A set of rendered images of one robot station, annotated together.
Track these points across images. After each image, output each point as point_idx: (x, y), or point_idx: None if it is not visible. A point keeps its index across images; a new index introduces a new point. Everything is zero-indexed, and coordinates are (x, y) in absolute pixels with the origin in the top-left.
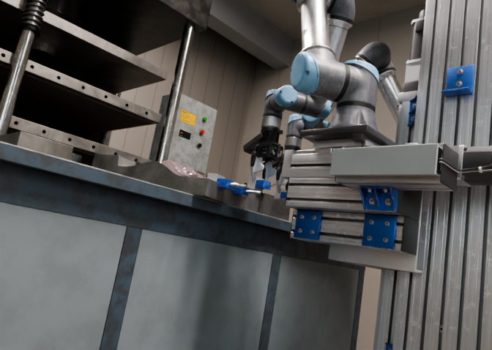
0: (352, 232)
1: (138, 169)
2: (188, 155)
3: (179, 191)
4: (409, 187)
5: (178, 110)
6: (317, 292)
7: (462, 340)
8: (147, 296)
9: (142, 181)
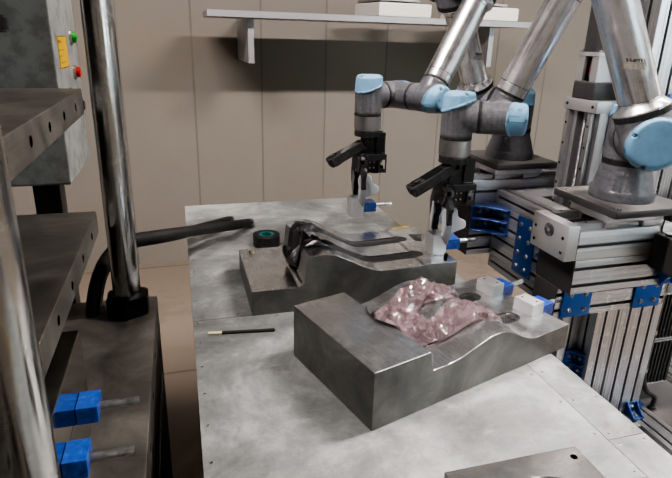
0: (622, 298)
1: (472, 358)
2: (78, 140)
3: (568, 368)
4: None
5: (55, 45)
6: None
7: (638, 333)
8: None
9: (616, 409)
